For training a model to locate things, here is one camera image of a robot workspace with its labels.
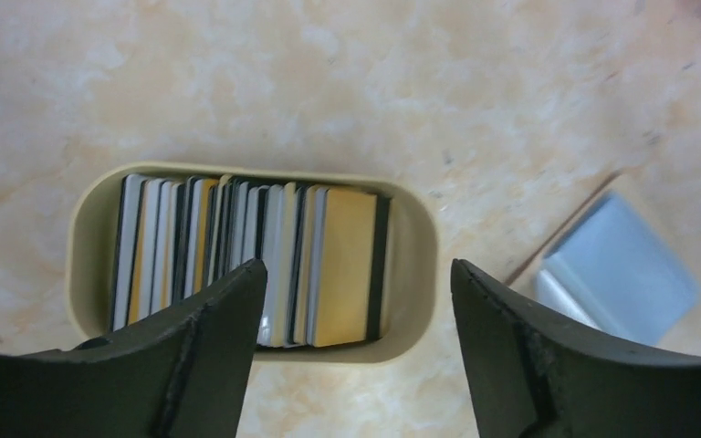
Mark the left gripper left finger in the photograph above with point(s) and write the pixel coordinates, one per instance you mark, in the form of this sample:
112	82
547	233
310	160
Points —
181	372

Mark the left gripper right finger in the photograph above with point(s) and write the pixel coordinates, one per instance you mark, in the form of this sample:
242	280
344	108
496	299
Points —
533	372

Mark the beige card holder wallet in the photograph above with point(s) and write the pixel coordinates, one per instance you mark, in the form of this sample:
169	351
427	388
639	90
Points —
624	265

